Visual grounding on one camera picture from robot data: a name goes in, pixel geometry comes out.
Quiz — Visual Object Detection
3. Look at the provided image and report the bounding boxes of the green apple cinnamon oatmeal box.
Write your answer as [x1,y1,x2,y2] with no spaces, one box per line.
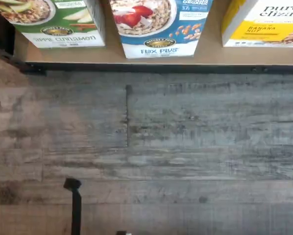
[0,0,106,49]

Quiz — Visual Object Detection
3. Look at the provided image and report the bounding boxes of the blue white flax plus box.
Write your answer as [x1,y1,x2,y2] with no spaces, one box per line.
[108,0,214,60]

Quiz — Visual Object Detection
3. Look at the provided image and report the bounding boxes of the yellow white banana nut box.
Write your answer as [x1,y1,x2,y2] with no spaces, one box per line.
[221,0,293,48]

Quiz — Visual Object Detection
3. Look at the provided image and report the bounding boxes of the black frame wooden shelf unit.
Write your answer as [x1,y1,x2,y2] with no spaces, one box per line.
[0,0,293,75]

